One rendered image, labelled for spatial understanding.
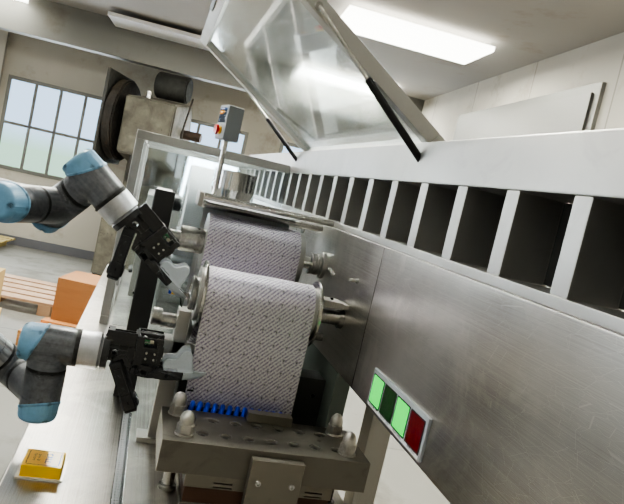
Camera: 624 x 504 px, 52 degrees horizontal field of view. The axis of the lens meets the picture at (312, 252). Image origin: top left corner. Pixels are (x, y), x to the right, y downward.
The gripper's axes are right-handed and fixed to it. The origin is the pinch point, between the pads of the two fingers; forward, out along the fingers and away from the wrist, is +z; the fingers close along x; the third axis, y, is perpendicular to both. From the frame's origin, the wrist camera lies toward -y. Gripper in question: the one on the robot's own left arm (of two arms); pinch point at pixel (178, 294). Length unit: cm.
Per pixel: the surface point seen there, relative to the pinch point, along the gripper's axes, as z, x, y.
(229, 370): 17.9, -8.1, -1.3
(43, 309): 18, 435, -138
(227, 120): -22, 49, 37
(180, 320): 4.5, -0.7, -3.2
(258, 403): 27.8, -8.1, -1.2
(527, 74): 105, 365, 308
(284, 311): 15.4, -8.1, 15.4
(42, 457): 4.9, -17.5, -36.5
